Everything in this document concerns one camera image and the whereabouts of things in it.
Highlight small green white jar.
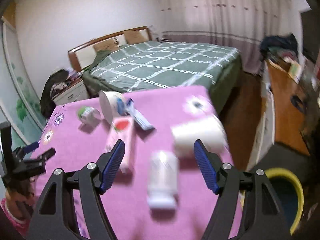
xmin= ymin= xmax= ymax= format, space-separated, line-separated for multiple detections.
xmin=77 ymin=106 xmax=101 ymax=126

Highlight white paper cup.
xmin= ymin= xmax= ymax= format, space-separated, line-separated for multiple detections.
xmin=171 ymin=115 xmax=228 ymax=159

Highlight pink strawberry milk carton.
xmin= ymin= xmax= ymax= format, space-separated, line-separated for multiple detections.
xmin=104 ymin=115 xmax=136 ymax=174

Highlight white round bowl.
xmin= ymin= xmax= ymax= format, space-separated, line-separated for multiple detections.
xmin=99 ymin=90 xmax=125 ymax=124

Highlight white pill bottle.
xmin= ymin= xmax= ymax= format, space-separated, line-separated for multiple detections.
xmin=147 ymin=150 xmax=179 ymax=210

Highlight blue white toothpaste tube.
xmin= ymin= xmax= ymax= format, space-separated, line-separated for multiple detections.
xmin=126 ymin=98 xmax=154 ymax=131

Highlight yellow rim trash bin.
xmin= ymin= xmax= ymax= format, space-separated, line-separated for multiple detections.
xmin=240 ymin=167 xmax=304 ymax=235

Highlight left hand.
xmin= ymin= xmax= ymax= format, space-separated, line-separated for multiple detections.
xmin=5 ymin=178 xmax=36 ymax=220

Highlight wardrobe with painted door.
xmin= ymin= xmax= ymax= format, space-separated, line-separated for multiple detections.
xmin=0 ymin=1 xmax=46 ymax=148

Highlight dark clothes on nightstand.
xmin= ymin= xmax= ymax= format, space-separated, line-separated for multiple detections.
xmin=40 ymin=69 xmax=69 ymax=119

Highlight white nightstand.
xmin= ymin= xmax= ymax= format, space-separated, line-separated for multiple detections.
xmin=53 ymin=79 xmax=89 ymax=106

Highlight wooden desk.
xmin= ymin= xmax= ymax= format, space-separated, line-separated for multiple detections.
xmin=246 ymin=60 xmax=310 ymax=171

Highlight pink floral tablecloth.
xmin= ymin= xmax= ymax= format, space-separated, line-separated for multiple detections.
xmin=34 ymin=86 xmax=217 ymax=239

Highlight wooden headboard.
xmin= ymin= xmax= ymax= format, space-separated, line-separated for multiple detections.
xmin=68 ymin=26 xmax=152 ymax=72

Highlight bed with green quilt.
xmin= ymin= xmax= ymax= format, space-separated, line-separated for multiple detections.
xmin=82 ymin=41 xmax=242 ymax=113

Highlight dark clothes pile on desk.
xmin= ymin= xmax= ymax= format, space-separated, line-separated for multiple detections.
xmin=259 ymin=33 xmax=298 ymax=61

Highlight pink white curtain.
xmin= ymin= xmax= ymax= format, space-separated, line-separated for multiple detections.
xmin=161 ymin=0 xmax=302 ymax=74

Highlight black television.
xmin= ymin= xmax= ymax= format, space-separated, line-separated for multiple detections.
xmin=301 ymin=8 xmax=320 ymax=63

